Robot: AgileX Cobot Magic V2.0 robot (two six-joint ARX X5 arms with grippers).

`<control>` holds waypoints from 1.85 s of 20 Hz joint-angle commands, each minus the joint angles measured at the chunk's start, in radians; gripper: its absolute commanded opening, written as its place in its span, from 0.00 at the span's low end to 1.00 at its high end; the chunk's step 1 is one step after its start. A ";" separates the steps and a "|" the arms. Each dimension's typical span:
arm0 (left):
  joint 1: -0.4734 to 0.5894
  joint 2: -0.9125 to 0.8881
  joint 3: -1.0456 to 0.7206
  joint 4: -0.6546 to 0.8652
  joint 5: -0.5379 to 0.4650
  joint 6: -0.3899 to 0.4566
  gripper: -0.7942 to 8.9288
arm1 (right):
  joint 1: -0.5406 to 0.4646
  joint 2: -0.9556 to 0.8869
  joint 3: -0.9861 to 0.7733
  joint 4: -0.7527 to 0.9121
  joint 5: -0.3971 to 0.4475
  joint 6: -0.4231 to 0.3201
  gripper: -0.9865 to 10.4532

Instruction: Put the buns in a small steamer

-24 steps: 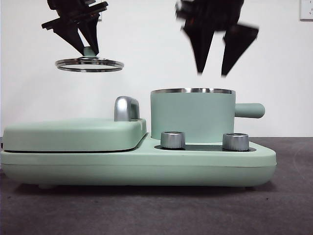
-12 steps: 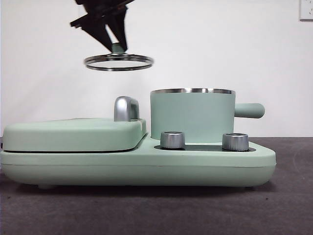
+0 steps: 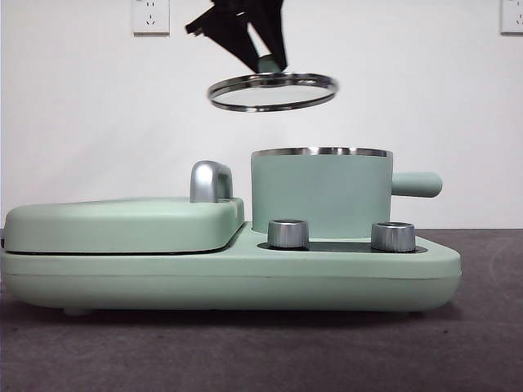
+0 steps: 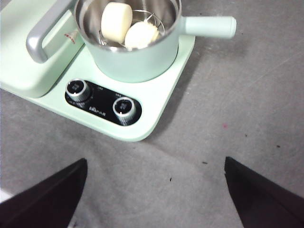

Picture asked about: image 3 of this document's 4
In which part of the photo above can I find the glass pot lid green knob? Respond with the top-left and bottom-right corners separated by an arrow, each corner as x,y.
206,55 -> 340,114

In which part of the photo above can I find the mint green breakfast machine base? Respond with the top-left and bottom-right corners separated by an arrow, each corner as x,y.
0,220 -> 464,318

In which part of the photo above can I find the silver griddle lid handle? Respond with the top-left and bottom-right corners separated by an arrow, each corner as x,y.
190,160 -> 235,204

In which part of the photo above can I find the silver control knob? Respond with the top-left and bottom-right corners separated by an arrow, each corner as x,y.
267,218 -> 311,250
370,220 -> 418,252

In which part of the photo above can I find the white wall socket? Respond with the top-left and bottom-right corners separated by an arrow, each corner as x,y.
131,0 -> 172,38
499,0 -> 523,36

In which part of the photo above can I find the mint green pot with handle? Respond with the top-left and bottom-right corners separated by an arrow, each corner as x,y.
250,145 -> 444,240

